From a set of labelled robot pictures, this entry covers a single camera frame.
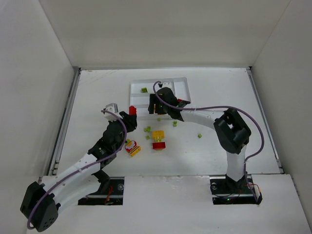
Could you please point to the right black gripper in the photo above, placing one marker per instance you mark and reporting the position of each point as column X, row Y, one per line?
column 153, row 104

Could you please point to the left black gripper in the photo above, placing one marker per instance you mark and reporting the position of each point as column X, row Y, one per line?
column 129, row 120

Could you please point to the green square lego brick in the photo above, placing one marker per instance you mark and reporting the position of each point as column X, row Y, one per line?
column 144, row 90

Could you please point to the yellow lego brick large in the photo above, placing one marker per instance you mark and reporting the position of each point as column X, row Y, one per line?
column 158, row 135

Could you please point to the red lego brick large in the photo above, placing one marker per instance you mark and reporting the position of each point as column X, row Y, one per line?
column 158, row 146

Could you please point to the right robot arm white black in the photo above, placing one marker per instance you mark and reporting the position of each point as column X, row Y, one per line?
column 231, row 130

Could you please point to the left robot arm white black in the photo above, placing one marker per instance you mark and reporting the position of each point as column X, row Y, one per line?
column 42, row 203

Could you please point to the red white flower lego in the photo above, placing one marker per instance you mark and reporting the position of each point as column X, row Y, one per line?
column 130, row 145

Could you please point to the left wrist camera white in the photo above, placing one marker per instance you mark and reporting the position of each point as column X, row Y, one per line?
column 111, row 111

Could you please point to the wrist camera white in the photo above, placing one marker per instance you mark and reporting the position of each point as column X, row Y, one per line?
column 165, row 85
column 111, row 111

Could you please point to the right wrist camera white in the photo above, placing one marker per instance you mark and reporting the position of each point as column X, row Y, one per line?
column 165, row 85

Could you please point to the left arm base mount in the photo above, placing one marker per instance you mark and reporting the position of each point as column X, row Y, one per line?
column 110, row 193

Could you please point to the left aluminium rail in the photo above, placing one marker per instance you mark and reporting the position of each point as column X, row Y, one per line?
column 54, row 160

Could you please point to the aluminium rail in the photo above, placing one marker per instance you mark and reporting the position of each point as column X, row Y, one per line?
column 54, row 160
column 249, row 72

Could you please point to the right aluminium rail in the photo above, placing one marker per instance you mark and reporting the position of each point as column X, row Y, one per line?
column 249, row 72

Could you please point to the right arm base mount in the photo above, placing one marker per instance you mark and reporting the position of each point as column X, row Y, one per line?
column 225, row 191

